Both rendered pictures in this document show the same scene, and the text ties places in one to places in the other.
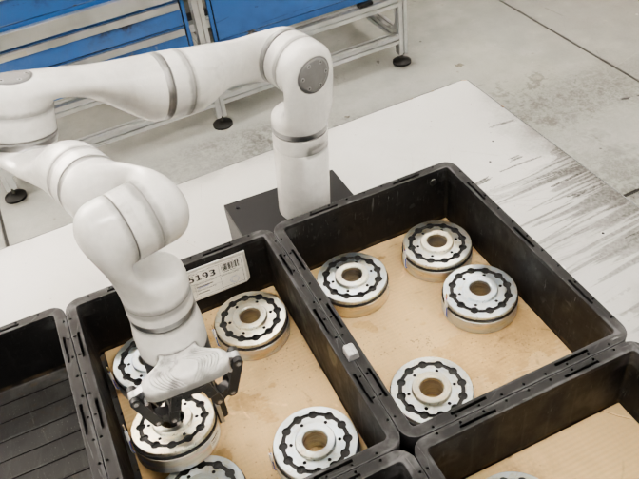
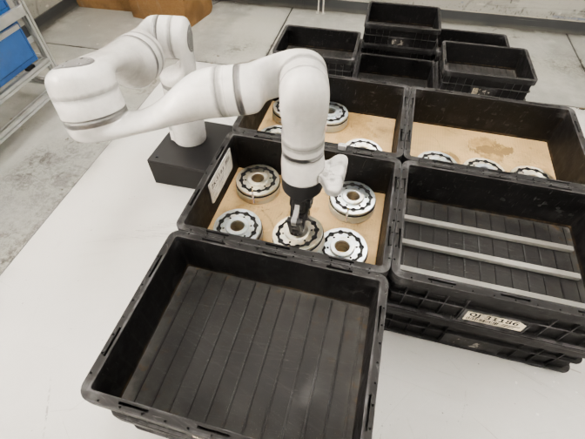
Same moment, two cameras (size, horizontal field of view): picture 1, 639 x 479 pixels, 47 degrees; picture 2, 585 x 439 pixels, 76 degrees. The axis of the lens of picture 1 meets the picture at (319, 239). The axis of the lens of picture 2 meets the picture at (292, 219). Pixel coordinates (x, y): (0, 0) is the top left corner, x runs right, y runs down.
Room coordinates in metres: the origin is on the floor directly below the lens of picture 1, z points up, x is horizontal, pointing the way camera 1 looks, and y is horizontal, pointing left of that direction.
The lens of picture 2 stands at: (0.28, 0.58, 1.48)
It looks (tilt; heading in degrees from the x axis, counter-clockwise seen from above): 51 degrees down; 303
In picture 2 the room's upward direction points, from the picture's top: straight up
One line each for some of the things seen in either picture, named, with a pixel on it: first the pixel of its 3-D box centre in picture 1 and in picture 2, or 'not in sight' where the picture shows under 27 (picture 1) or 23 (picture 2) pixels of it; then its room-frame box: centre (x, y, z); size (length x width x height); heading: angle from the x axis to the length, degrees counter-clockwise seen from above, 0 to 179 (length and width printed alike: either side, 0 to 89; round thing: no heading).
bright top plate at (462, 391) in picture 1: (431, 390); (362, 151); (0.53, -0.11, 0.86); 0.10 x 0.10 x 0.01
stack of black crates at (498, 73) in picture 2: not in sight; (469, 101); (0.45, -1.32, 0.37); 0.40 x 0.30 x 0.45; 21
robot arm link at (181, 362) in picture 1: (170, 334); (313, 161); (0.51, 0.17, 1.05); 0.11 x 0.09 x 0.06; 19
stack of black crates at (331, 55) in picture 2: not in sight; (315, 82); (1.20, -1.03, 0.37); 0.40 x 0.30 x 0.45; 21
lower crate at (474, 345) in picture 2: not in sight; (472, 277); (0.18, 0.02, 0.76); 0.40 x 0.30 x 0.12; 19
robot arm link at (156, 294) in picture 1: (135, 258); (303, 112); (0.53, 0.18, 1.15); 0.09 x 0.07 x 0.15; 124
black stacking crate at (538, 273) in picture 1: (432, 307); (324, 126); (0.66, -0.14, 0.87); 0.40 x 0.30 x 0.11; 19
